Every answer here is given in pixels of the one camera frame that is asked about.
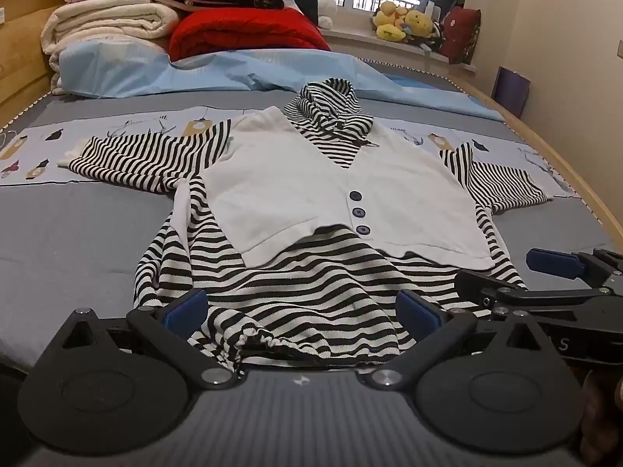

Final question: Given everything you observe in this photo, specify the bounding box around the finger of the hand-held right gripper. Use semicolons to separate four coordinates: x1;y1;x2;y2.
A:
526;248;623;283
455;271;623;319

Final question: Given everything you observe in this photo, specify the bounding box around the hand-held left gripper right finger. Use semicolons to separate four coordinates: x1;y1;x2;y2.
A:
359;291;560;391

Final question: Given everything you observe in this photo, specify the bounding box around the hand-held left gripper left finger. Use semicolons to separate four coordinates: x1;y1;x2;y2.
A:
49;288;235;391

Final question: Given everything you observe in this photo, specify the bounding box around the striped hooded sweater white vest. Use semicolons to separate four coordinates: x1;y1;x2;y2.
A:
57;78;553;368

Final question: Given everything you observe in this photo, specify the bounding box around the person's right hand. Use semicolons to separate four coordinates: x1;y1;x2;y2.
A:
579;370;623;467

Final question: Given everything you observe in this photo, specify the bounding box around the bright blue cloth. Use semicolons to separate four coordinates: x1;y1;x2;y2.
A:
389;75;441;89

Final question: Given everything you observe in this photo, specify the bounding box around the light blue quilt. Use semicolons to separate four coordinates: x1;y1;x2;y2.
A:
58;39;504;122

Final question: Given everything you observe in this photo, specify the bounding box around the red cushion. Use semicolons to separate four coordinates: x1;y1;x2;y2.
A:
440;7;482;65

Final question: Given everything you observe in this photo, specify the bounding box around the yellow plush toy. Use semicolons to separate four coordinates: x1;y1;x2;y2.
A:
372;1;410;43
404;9;435;38

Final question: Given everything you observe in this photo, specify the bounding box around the window sill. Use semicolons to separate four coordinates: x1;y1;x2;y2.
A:
321;26;475;76

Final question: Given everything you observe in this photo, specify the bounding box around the red blanket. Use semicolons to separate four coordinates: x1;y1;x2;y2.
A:
168;7;332;61

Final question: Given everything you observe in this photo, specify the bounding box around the cream folded blanket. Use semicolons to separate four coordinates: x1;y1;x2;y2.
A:
39;2;181;95

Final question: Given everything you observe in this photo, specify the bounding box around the wooden headboard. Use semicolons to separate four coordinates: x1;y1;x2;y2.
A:
0;0;79;122

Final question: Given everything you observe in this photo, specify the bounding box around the white plush toy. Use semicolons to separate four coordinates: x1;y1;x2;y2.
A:
316;0;340;30

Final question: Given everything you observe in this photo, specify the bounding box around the wooden bed frame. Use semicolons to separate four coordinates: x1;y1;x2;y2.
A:
448;75;623;249

